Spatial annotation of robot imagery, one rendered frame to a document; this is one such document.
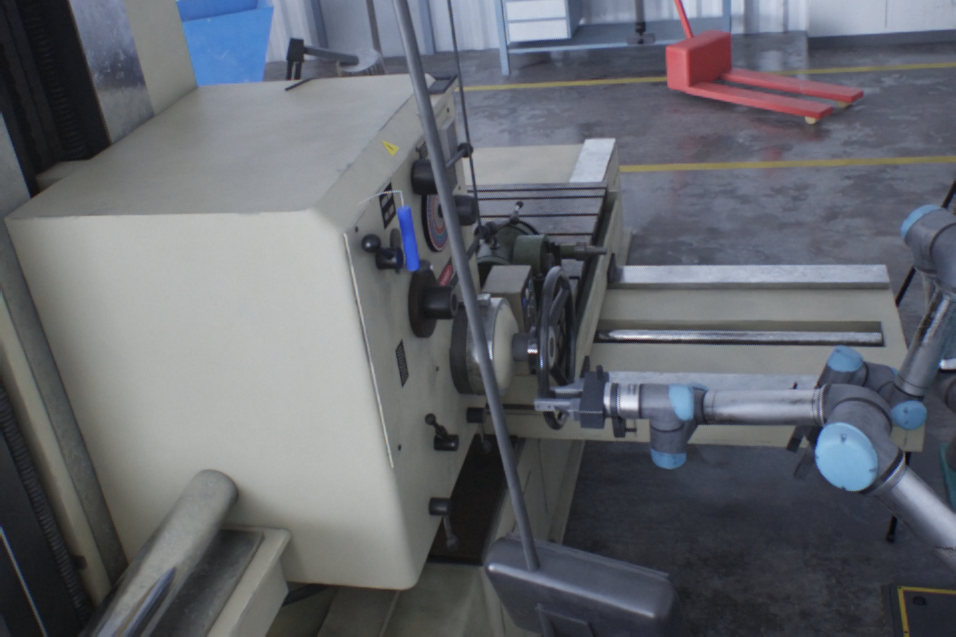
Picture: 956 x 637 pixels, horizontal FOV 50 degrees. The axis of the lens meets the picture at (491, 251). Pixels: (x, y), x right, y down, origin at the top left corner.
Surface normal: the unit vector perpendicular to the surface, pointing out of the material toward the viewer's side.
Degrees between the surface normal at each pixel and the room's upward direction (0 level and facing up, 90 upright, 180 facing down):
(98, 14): 90
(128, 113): 90
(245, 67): 90
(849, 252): 0
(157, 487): 90
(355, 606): 0
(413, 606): 0
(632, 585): 20
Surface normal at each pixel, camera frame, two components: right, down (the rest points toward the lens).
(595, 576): -0.27, -0.69
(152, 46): 0.97, -0.01
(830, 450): -0.59, 0.35
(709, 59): 0.65, 0.26
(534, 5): -0.22, 0.45
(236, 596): -0.12, -0.89
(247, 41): 0.27, 0.39
